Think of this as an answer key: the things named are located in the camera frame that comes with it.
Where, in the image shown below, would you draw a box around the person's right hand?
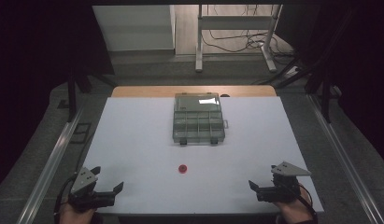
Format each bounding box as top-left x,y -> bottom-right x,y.
273,186 -> 319,224

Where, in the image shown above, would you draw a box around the black cables on floor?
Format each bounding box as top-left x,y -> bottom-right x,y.
201,4 -> 295,59

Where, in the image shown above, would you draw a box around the clear plastic organizer box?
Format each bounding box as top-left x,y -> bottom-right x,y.
172,91 -> 230,147

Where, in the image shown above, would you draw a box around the black metal stand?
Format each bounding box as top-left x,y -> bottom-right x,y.
258,8 -> 356,124
66,66 -> 118,123

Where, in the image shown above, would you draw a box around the person's left hand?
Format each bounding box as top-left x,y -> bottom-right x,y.
58,201 -> 99,224

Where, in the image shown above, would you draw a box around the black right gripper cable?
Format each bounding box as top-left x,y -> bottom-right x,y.
281,179 -> 319,222

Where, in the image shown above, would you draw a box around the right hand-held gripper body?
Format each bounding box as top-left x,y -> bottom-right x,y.
256,161 -> 312,203

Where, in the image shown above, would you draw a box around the aluminium rail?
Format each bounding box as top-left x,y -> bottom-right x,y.
15,105 -> 85,224
306,92 -> 384,224

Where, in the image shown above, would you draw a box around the white metal desk frame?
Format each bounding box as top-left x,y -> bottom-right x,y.
194,4 -> 284,74

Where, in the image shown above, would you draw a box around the white cabinet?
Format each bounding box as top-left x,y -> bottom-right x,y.
92,4 -> 177,52

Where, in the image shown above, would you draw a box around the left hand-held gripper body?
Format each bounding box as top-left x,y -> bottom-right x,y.
67,166 -> 118,214

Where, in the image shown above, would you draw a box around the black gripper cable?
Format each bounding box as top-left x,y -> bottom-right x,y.
52,173 -> 79,224
281,179 -> 319,222

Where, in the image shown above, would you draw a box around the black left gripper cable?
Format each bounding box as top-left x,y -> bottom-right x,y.
52,173 -> 79,224

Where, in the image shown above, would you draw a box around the black rectangular floor frame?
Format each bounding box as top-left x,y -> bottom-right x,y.
69,122 -> 92,145

